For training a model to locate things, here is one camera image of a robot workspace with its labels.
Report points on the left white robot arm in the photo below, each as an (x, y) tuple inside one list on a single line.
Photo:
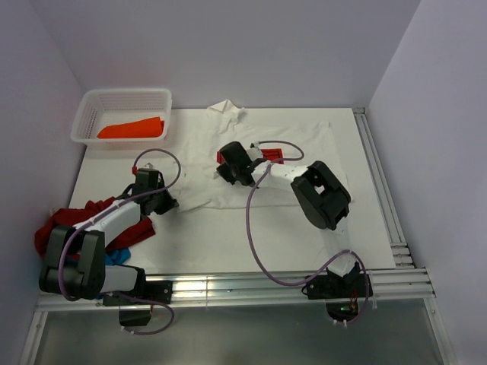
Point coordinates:
[(74, 264)]

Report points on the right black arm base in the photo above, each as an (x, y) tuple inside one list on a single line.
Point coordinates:
[(341, 299)]

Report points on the white plastic basket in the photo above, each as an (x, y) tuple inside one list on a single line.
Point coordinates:
[(101, 108)]

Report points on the dark red t-shirt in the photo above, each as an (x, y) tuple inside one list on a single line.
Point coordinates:
[(71, 216)]

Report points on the front aluminium rail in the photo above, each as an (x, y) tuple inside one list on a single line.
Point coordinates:
[(255, 289)]

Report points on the orange rolled t-shirt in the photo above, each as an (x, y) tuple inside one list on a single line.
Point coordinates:
[(146, 128)]

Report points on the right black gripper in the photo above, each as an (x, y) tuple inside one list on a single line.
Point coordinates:
[(224, 170)]

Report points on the right side aluminium rail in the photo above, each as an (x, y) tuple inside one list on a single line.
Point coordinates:
[(399, 246)]

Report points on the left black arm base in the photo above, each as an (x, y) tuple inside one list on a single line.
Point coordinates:
[(152, 293)]

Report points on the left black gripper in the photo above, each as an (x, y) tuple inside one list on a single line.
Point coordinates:
[(169, 204)]

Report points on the blue t-shirt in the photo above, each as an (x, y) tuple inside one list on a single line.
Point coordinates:
[(117, 257)]

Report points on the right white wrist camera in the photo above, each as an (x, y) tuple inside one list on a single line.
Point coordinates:
[(254, 152)]

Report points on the aluminium rail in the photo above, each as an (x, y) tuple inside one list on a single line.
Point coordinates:
[(399, 246), (255, 289)]

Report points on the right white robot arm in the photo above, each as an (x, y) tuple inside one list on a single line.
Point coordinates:
[(322, 197)]

